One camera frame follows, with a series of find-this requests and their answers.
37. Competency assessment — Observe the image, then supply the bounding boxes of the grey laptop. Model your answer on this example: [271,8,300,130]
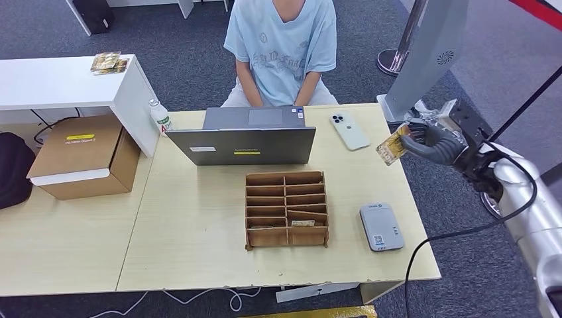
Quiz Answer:
[165,106,317,167]

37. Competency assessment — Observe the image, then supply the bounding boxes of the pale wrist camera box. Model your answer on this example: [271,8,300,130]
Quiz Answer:
[439,99,460,128]

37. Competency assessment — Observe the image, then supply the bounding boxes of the white metal bracket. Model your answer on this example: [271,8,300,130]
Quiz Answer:
[275,282,361,303]

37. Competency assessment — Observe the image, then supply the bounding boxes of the brown cardboard box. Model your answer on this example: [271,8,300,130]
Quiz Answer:
[26,115,141,201]

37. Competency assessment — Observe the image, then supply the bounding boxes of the chrome stanchion post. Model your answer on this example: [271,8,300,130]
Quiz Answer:
[376,0,427,78]
[479,192,502,219]

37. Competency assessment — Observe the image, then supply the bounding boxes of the person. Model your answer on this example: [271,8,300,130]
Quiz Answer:
[221,0,339,109]

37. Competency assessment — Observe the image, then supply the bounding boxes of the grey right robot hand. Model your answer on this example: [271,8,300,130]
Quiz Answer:
[400,123,469,167]

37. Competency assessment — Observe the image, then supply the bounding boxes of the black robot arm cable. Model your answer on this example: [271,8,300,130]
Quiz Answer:
[403,140,539,318]

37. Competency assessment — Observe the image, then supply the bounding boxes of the white side shelf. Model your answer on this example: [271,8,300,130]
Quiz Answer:
[0,54,160,159]

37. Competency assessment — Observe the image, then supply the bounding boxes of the clear plastic wrap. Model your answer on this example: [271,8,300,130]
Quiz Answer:
[410,99,444,126]

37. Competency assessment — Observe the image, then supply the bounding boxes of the black computer tower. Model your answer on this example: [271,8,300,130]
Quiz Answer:
[71,0,115,36]

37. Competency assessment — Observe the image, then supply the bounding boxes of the wooden card organizer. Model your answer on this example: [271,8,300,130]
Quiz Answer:
[244,170,330,251]

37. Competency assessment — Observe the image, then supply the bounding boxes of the white smartphone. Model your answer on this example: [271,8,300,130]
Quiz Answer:
[329,111,371,152]

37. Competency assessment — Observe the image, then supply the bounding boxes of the white plastic drink bottle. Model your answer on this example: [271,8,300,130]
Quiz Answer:
[148,99,173,138]

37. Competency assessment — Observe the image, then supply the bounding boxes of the white cable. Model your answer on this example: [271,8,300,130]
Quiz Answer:
[89,287,262,318]

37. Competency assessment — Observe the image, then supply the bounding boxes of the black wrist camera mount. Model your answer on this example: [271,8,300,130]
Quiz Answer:
[447,98,494,144]

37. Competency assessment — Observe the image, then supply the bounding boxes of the black bag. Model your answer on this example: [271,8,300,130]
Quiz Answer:
[0,132,36,211]

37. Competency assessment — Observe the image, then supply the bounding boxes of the red barrier belt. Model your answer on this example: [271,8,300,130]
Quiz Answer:
[508,0,562,32]

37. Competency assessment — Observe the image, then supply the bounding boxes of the black stanchion post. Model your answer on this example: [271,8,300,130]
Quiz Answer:
[487,66,562,142]

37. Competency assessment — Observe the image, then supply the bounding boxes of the white desk frame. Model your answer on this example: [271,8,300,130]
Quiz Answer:
[64,0,230,37]

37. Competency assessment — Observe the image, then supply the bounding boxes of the dark card pack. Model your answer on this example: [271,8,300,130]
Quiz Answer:
[93,59,129,76]

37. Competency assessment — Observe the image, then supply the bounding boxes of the grey card reader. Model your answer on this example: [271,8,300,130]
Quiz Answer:
[359,202,406,253]

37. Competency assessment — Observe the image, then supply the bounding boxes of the black floor cable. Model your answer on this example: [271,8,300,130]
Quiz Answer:
[28,107,82,146]

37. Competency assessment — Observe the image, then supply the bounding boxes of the gold card stack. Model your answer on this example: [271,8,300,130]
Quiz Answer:
[90,52,121,72]

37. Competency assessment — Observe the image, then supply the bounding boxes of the grey kiosk stand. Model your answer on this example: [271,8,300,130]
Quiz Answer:
[376,0,469,125]

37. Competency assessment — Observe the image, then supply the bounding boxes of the gold patterned ID card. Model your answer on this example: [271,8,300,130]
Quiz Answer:
[376,124,414,167]

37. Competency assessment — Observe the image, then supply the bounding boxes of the yellow floor mat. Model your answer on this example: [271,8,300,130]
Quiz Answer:
[239,305,378,318]

